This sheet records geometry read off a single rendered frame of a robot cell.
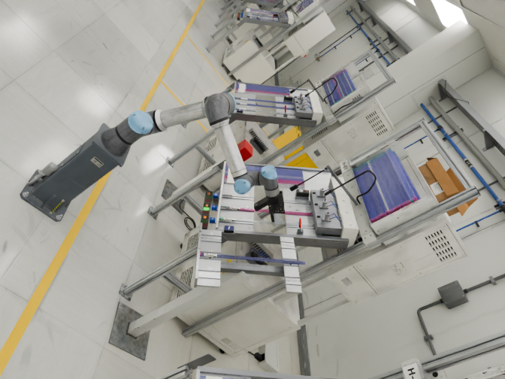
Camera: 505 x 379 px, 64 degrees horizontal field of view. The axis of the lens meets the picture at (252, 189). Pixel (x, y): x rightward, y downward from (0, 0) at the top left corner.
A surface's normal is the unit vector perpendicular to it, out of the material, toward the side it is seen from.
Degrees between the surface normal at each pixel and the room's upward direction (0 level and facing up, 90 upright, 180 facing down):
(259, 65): 90
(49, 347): 0
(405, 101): 90
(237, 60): 90
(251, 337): 90
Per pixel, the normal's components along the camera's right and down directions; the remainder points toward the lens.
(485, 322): -0.61, -0.65
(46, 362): 0.79, -0.49
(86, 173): 0.02, 0.62
